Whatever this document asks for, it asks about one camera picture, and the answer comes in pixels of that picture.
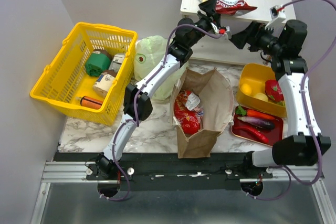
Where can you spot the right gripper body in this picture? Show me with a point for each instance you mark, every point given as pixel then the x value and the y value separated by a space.
pixel 264 40

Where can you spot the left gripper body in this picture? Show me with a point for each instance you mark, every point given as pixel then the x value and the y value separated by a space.
pixel 205 23

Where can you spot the white chips packet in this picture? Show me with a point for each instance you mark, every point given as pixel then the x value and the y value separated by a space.
pixel 232 7

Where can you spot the red dragon fruit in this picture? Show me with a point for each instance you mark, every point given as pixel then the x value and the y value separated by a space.
pixel 274 92

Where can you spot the brown paper bag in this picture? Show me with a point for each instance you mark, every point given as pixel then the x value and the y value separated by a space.
pixel 217 99

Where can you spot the yellow potato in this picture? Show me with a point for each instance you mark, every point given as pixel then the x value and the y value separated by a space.
pixel 261 96

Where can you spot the green plastic grocery bag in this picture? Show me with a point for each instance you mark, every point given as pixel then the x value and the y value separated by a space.
pixel 149 52

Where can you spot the orange carrot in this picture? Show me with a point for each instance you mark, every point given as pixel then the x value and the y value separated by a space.
pixel 253 113

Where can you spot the purple eggplant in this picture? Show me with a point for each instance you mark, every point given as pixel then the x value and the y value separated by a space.
pixel 261 123

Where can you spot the red chili pepper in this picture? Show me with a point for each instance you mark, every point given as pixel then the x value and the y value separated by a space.
pixel 251 134

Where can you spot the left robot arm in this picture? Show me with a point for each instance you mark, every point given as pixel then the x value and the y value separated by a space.
pixel 137 97

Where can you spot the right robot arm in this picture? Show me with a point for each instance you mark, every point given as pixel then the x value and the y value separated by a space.
pixel 305 144

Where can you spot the white two-tier shelf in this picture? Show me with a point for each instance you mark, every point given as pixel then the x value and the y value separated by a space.
pixel 215 50

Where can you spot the yellow plastic tub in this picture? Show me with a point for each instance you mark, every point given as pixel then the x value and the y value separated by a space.
pixel 256 75

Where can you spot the red snack packet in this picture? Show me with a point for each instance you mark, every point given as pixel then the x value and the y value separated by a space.
pixel 188 110

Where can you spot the red lacquer tray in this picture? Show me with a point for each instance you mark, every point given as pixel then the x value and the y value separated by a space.
pixel 273 136

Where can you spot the white small carton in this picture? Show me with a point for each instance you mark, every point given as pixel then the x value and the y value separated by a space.
pixel 117 61

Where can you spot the yellow plastic shopping basket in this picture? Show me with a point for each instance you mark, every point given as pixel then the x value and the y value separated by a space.
pixel 65 78

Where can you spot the orange bottle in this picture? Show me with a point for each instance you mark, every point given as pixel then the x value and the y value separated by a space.
pixel 89 102

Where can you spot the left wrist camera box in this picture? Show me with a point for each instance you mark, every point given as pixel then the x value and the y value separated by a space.
pixel 225 33

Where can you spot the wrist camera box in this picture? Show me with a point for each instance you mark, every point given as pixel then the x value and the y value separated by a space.
pixel 225 33
pixel 277 17

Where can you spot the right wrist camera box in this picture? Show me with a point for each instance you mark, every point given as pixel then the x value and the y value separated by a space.
pixel 277 17

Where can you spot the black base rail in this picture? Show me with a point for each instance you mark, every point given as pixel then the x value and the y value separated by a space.
pixel 166 172

